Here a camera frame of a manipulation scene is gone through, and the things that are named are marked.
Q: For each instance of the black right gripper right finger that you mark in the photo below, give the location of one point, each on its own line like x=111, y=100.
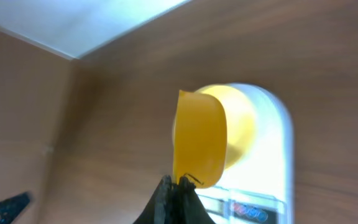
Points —
x=188, y=208

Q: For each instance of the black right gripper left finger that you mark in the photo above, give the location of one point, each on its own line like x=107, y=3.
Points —
x=159, y=207

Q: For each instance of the orange plastic scoop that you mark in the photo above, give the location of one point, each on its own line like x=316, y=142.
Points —
x=199, y=139

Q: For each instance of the white digital kitchen scale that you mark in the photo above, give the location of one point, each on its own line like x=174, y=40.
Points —
x=260, y=188

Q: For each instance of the yellow plastic bowl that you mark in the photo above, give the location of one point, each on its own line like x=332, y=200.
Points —
x=241, y=120

